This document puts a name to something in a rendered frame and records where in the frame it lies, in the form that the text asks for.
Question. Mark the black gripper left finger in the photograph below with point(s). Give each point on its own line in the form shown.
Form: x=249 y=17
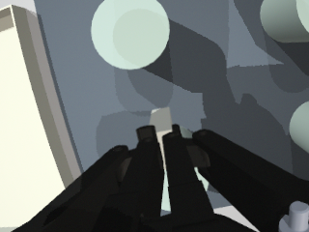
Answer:
x=81 y=207

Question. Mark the beige rectangular tray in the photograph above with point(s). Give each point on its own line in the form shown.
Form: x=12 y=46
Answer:
x=29 y=176

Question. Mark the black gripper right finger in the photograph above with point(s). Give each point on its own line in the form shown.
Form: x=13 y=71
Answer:
x=269 y=197

